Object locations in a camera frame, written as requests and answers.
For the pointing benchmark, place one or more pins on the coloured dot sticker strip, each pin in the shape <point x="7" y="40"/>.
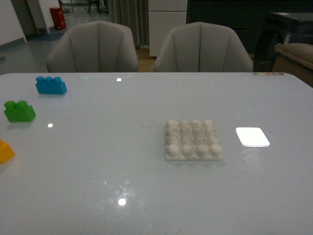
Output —
<point x="268" y="73"/>

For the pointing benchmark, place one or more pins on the white studded base plate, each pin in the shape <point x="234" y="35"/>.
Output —
<point x="192" y="141"/>

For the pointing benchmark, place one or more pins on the grey curtain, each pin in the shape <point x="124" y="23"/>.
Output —
<point x="133" y="14"/>

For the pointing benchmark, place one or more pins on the blue toy block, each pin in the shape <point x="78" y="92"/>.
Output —
<point x="50" y="85"/>

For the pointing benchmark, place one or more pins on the right grey armchair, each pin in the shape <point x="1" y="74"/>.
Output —
<point x="202" y="47"/>

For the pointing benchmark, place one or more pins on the yellow toy block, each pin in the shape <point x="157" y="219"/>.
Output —
<point x="6" y="152"/>

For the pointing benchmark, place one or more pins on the red fire extinguisher box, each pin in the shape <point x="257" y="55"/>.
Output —
<point x="58" y="18"/>

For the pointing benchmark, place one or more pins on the white cabinet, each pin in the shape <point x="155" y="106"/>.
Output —
<point x="164" y="15"/>

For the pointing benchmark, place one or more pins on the green toy block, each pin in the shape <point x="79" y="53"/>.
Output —
<point x="19" y="111"/>

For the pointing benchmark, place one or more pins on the black side table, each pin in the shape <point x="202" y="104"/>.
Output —
<point x="281" y="28"/>

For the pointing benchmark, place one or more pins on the left grey armchair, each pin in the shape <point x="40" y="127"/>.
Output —
<point x="98" y="46"/>

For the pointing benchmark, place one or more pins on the grey armchair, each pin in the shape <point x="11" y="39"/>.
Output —
<point x="202" y="47"/>
<point x="98" y="46"/>

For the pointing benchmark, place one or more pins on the brown sofa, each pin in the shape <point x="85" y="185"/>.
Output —
<point x="295" y="59"/>

